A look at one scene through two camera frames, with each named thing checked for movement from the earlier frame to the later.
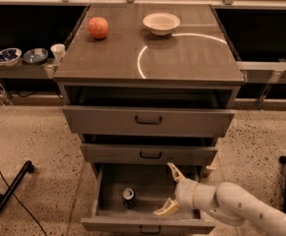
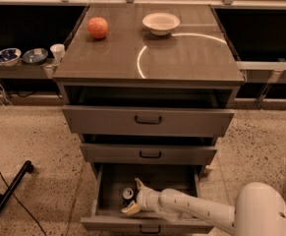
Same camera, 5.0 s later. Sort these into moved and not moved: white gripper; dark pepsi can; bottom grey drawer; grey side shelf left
Moved: white gripper
Not moved: grey side shelf left; dark pepsi can; bottom grey drawer
